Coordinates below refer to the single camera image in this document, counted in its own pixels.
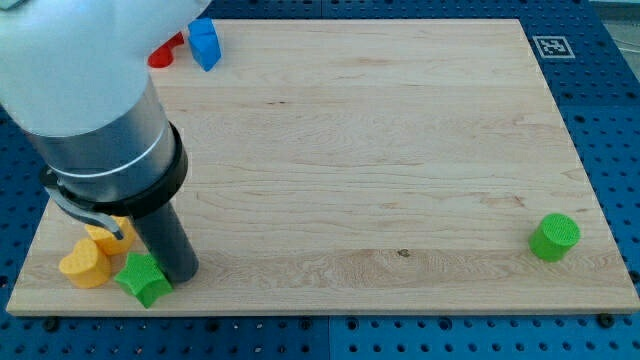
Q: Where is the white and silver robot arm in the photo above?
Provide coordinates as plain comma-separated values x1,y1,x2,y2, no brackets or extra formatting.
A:
1,0,206,235

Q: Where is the light wooden board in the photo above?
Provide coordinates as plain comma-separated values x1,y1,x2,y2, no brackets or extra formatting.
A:
7,19,639,317

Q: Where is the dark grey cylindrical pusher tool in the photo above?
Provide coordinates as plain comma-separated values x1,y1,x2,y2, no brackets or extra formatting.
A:
133,202,199,284

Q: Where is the blue pentagon block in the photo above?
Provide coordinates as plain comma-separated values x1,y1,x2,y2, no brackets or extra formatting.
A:
188,18,222,72

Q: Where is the red curved block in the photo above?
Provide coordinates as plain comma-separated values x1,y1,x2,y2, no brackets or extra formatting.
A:
147,32,184,68

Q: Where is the green star block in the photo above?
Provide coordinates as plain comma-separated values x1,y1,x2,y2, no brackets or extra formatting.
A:
114,252,173,308

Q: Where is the yellow hexagon block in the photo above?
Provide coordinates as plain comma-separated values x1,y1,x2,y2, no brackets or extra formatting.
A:
85,216,137,256

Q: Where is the green cylinder block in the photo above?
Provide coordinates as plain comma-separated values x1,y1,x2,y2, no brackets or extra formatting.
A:
528,213,581,262

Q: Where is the yellow heart block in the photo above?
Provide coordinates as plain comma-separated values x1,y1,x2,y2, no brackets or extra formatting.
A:
58,238,111,289

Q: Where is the white fiducial marker tag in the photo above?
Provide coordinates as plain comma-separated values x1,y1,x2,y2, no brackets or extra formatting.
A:
533,35,575,59

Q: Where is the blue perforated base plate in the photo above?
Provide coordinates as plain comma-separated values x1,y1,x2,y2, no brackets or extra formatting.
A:
1,0,639,359

